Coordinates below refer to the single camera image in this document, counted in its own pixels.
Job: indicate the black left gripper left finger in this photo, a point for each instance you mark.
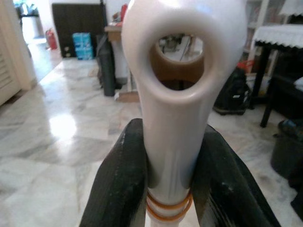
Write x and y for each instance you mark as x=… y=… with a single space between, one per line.
x=118 y=179

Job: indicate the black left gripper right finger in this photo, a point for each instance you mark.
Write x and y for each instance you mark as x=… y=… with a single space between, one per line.
x=225 y=184

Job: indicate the orange rubber band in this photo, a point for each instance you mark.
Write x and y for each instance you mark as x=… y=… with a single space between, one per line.
x=165 y=217
x=165 y=206

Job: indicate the black round bin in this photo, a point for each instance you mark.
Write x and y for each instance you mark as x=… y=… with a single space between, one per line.
x=286 y=153

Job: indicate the brown cardboard piece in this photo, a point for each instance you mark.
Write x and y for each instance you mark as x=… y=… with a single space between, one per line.
x=127 y=97

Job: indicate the black bag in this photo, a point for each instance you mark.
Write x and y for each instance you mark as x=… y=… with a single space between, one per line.
x=233 y=94

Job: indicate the grey rolled mat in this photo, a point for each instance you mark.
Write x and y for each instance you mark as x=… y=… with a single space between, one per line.
x=107 y=71

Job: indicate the black table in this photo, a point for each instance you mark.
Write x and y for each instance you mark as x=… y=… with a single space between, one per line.
x=262 y=71

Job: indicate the brown round wooden stool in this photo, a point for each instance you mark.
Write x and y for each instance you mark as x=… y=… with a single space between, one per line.
x=165 y=68

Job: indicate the red bag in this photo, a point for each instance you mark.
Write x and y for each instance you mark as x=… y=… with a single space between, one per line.
x=246 y=65

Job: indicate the blue bottle pack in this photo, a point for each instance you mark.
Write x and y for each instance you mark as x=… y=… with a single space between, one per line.
x=82 y=45

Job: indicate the red fire extinguisher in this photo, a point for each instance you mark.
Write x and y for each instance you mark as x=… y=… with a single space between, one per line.
x=52 y=40

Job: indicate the white lace table cloth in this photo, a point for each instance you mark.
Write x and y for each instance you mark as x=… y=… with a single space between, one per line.
x=277 y=35

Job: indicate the cream louvred door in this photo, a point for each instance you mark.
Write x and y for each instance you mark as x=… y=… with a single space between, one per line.
x=7 y=59

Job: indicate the dark wicker panel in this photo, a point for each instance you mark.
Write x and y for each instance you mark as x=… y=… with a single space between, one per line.
x=78 y=19

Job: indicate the red bottle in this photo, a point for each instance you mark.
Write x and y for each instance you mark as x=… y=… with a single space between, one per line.
x=124 y=10

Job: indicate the white shelf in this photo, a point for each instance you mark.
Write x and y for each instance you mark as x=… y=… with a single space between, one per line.
x=261 y=14

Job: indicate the wooden top white pedestal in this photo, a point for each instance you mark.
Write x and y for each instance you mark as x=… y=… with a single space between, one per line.
x=113 y=32

